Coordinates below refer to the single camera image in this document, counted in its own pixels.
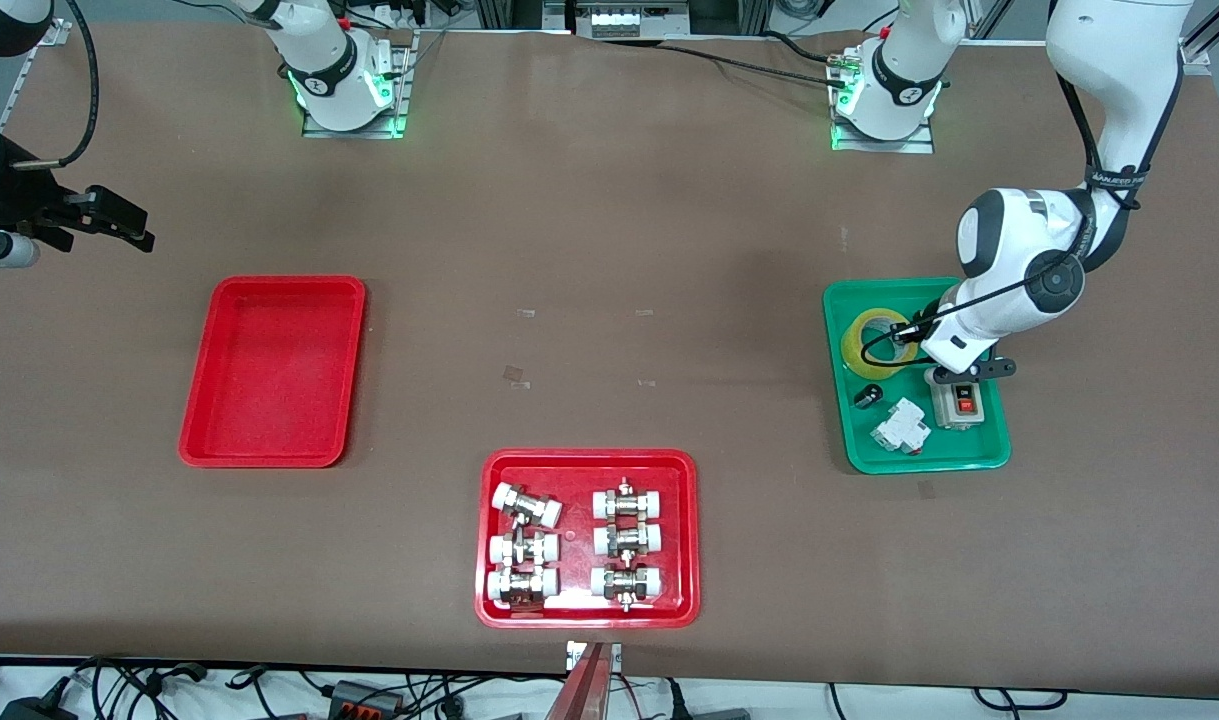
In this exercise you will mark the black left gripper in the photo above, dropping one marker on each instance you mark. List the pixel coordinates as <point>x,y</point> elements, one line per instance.
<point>921,332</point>

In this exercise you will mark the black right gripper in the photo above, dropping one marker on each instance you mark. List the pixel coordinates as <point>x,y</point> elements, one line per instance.
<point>19,195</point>

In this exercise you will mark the yellow tape roll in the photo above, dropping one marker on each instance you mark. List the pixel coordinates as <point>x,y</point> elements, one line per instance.
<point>851,345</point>

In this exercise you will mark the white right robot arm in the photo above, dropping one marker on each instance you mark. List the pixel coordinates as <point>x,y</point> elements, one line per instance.
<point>329,70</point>

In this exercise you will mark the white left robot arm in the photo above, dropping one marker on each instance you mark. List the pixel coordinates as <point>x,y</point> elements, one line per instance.
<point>1119,60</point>

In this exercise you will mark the green plastic tray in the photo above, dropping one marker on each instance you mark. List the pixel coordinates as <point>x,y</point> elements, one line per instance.
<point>959,450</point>

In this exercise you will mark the red plastic tray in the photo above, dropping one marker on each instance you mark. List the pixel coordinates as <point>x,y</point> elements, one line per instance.
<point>269,380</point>
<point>579,590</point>

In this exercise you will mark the brown tape patch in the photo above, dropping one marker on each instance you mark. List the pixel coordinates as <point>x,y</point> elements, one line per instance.
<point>514,373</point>

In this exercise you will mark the small black cylinder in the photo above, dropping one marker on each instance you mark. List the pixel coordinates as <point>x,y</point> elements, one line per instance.
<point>869,396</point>

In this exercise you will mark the white circuit breaker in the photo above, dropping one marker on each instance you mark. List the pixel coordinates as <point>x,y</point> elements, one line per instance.
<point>899,428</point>

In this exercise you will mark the white-capped metal pipe fitting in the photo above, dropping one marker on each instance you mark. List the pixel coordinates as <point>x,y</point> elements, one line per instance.
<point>627,502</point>
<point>626,583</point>
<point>522,585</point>
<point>627,539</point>
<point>526,505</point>
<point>524,548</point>

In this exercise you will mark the white power strip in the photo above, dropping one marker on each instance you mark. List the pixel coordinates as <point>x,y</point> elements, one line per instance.
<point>614,20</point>

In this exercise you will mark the metal clamp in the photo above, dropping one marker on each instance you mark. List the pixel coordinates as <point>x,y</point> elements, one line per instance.
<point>574,655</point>

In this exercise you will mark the black power adapter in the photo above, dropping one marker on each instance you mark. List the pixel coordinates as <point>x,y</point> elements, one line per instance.
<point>39,710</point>

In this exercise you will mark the red bar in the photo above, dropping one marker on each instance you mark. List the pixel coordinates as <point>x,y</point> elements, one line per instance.
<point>584,695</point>

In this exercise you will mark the black orange box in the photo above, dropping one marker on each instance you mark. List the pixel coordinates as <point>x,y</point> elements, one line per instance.
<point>364,698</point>

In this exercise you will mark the black left camera bracket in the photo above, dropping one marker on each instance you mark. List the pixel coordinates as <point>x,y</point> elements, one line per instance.
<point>974,371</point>

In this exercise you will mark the grey on-off switch box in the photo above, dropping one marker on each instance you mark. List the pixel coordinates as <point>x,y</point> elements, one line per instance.
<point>954,410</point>

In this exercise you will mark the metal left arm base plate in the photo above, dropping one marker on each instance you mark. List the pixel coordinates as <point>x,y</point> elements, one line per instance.
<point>919,145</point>

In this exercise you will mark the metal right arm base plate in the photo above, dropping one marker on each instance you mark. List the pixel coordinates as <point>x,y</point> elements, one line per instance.
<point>401,90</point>

